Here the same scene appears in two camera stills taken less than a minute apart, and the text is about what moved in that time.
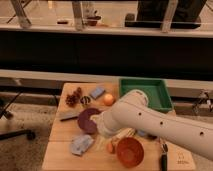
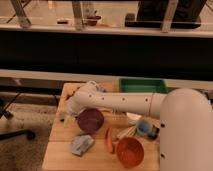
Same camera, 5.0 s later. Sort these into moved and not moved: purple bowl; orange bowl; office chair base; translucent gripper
Moved: translucent gripper
Not moved: purple bowl; orange bowl; office chair base
